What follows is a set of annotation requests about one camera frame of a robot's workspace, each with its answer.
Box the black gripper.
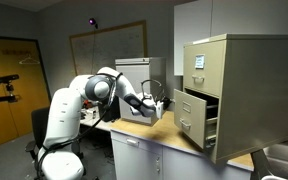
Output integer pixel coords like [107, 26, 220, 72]
[161, 96, 173, 110]

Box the open drawer label holder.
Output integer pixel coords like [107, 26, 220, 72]
[181, 100, 193, 115]

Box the open beige file drawer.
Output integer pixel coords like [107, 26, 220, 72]
[173, 88, 220, 151]

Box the grey file cabinet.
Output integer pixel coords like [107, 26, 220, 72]
[114, 56, 168, 127]

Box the grey base cabinet drawer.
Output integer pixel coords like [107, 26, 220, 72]
[111, 130, 164, 157]

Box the closed beige file drawer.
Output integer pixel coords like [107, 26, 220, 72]
[182, 39, 228, 99]

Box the grey base cabinet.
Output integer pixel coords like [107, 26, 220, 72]
[110, 129, 254, 180]

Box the beige file cabinet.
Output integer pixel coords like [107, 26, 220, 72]
[172, 32, 288, 165]

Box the white label card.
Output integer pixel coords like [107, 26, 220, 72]
[194, 53, 206, 70]

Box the black box on desk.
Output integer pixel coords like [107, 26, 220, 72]
[98, 95, 121, 123]

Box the wood framed whiteboard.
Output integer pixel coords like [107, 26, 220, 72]
[68, 19, 149, 77]

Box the black slanted stand leg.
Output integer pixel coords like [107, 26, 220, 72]
[249, 148, 276, 180]

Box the black office chair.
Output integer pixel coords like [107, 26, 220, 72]
[24, 106, 86, 180]

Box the steel sink basin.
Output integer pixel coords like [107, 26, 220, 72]
[262, 141, 288, 180]

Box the white clothes hanger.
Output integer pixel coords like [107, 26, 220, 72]
[18, 54, 41, 66]

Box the yellow wooden door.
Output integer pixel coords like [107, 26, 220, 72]
[0, 34, 52, 152]

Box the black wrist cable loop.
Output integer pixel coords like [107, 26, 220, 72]
[140, 78, 163, 100]

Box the open file drawer handle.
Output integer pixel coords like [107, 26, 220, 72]
[178, 117, 193, 131]

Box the closed file drawer handle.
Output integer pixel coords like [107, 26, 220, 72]
[191, 74, 206, 85]

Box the silver base drawer handle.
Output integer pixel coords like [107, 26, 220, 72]
[126, 137, 140, 147]

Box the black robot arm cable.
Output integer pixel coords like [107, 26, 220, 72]
[35, 72, 124, 180]

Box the silver cabinet door handle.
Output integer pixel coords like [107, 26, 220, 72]
[154, 155, 161, 175]

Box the grey cabinet door with handle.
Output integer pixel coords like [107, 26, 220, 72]
[111, 139, 164, 180]

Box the grey cabinet door without handle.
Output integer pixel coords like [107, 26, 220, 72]
[162, 145, 252, 180]

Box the white wall cabinet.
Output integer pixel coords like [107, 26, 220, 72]
[172, 0, 288, 77]

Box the camera with purple light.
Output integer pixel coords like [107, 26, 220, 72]
[88, 16, 99, 30]

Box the black stereo camera bar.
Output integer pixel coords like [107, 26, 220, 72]
[0, 73, 21, 86]

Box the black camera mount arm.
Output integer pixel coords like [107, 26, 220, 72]
[0, 83, 22, 105]

